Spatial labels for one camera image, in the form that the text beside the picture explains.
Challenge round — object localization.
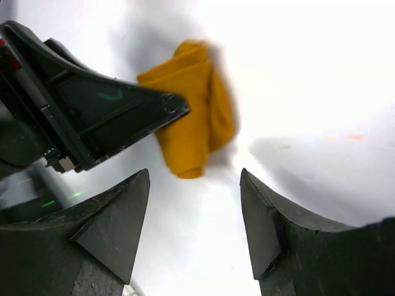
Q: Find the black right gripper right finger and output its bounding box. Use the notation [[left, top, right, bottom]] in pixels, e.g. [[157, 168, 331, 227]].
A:
[[240, 170, 394, 295]]

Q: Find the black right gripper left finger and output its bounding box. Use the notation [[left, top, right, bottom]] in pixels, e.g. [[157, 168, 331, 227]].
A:
[[1, 169, 151, 295]]

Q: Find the mustard yellow striped sock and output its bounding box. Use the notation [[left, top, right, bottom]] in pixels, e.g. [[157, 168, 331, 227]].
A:
[[137, 40, 236, 179]]

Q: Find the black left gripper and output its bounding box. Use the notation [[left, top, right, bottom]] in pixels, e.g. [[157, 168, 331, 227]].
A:
[[1, 22, 189, 179]]

